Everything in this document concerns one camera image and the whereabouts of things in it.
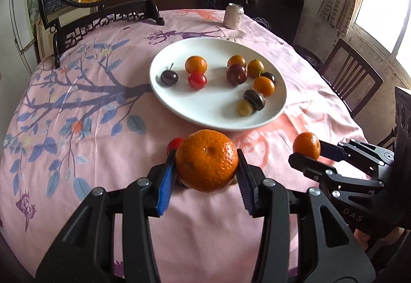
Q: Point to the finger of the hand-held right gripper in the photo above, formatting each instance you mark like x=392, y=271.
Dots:
x=308, y=165
x=330, y=149

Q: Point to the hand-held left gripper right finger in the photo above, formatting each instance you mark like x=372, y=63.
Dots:
x=244, y=183

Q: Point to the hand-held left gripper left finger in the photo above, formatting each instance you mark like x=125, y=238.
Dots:
x=165, y=188

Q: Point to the mandarin orange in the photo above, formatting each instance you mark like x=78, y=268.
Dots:
x=196, y=64
x=206, y=164
x=306, y=145

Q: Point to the brown longan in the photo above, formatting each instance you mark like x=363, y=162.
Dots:
x=245, y=107

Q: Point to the white round plate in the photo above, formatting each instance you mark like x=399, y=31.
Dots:
x=208, y=109

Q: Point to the small smooth orange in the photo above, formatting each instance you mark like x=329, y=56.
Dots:
x=264, y=86
x=255, y=68
x=236, y=61

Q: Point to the small dark plum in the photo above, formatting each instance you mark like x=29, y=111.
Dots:
x=268, y=77

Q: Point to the red plum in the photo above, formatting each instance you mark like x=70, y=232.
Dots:
x=236, y=75

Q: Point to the dark cherry with stem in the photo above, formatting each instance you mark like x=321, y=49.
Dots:
x=169, y=77

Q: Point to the red cherry tomato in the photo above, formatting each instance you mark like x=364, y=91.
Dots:
x=175, y=145
x=197, y=80

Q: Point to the person's right hand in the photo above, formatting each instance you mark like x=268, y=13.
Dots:
x=362, y=239

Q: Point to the pink printed tablecloth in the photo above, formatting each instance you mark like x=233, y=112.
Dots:
x=96, y=141

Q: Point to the dark slatted wooden chair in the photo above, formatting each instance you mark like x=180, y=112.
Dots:
x=362, y=65

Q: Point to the black round weight plates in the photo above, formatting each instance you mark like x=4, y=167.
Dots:
x=308, y=56

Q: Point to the black cabinet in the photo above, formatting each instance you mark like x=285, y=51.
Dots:
x=276, y=13

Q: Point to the pale drink can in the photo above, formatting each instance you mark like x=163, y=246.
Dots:
x=233, y=16

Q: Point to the white leaning board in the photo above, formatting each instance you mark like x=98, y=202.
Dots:
x=19, y=13

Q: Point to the wooden frame panel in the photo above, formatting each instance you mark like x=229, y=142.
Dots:
x=43, y=42

